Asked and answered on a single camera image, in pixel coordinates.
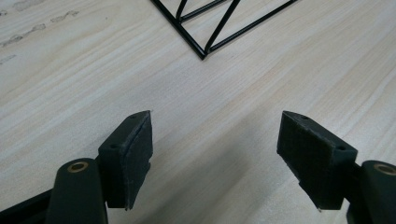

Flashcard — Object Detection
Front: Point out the black wire rack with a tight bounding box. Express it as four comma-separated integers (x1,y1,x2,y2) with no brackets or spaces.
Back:
150,0,299,61

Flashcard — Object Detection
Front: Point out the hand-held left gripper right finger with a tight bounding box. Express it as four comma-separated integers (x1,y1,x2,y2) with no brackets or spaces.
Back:
276,110,359,211

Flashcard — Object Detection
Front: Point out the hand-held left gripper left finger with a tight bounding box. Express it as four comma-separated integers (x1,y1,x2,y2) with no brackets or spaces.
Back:
95,109,154,211

